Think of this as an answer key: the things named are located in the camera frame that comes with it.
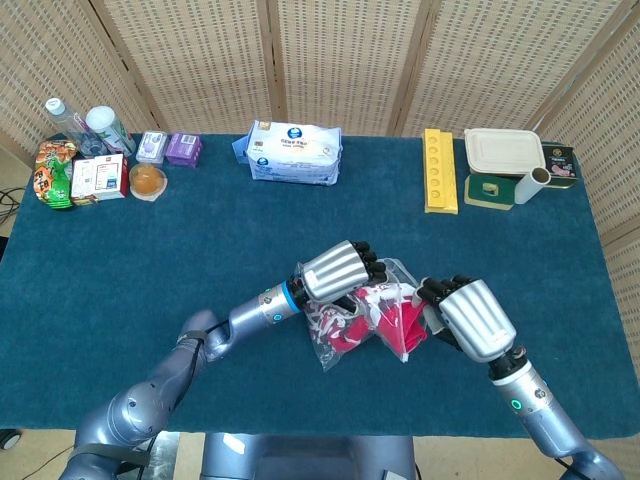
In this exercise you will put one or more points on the orange green snack bag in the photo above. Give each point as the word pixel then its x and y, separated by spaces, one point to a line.
pixel 50 175

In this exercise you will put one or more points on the red white patterned garment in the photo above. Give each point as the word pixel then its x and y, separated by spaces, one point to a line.
pixel 405 325

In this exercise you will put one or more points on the yellow holed plastic tray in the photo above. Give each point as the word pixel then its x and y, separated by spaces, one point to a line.
pixel 440 175

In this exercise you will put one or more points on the white red carton box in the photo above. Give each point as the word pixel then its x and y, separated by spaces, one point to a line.
pixel 97 177

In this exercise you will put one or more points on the orange jelly cup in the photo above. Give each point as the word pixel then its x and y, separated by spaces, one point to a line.
pixel 147 181

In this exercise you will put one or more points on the white blue tissue pack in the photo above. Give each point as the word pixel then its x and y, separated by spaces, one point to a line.
pixel 295 155

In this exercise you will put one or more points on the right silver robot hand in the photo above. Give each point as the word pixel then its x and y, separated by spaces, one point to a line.
pixel 475 320

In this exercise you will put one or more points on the clear plastic zip bag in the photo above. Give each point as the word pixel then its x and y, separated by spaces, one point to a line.
pixel 395 270

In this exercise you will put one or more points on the white paper roll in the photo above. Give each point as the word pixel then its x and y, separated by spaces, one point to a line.
pixel 530 187

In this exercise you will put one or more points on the woven bamboo folding screen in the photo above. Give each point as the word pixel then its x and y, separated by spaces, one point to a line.
pixel 350 60

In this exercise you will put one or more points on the clear water bottle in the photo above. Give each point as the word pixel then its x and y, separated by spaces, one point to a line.
pixel 65 120

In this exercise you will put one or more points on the purple carton box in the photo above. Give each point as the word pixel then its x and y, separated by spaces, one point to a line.
pixel 184 148

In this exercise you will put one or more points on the pale purple packaged box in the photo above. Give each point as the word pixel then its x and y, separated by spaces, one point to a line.
pixel 152 146

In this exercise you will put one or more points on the dark luncheon meat tin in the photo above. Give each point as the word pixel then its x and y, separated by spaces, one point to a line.
pixel 562 165

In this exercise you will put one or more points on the green gold tin box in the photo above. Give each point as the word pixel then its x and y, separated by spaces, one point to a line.
pixel 490 192

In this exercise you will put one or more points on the beige lidded lunch box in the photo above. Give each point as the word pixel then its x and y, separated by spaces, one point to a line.
pixel 502 150

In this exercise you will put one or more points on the black caster wheel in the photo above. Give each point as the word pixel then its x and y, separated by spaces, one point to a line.
pixel 10 440

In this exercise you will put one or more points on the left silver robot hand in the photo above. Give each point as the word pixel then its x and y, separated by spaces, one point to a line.
pixel 335 270

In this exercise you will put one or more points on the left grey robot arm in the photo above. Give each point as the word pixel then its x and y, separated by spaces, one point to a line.
pixel 250 312

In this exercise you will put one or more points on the white-lid green print cup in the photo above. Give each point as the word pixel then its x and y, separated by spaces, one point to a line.
pixel 107 127

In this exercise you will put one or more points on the blue carpet table mat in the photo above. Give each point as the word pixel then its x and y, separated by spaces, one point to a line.
pixel 150 250

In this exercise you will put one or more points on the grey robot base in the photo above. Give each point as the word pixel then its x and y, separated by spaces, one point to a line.
pixel 300 460

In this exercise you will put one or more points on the shiny metal table leg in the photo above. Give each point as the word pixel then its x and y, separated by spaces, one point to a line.
pixel 167 457

